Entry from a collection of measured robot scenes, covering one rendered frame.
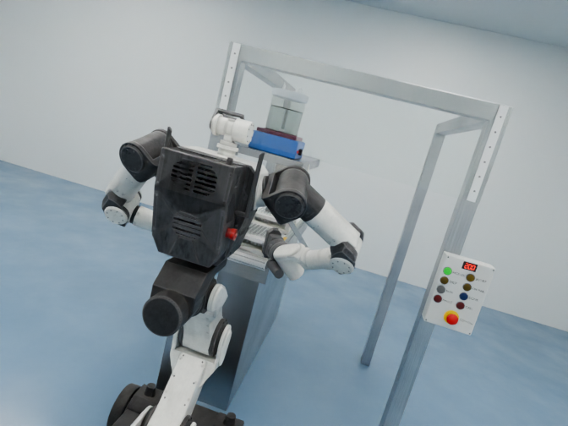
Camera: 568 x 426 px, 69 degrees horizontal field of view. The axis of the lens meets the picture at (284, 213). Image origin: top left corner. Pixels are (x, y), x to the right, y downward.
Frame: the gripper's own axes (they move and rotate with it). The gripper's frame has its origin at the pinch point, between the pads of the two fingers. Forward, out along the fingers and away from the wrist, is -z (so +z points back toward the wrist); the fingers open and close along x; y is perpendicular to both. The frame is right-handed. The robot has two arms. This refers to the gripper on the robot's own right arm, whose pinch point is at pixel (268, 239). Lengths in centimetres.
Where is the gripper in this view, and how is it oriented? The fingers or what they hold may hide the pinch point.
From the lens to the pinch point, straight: 166.6
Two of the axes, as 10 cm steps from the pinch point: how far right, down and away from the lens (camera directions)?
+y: 9.1, 1.5, 3.9
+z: 3.4, 2.8, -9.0
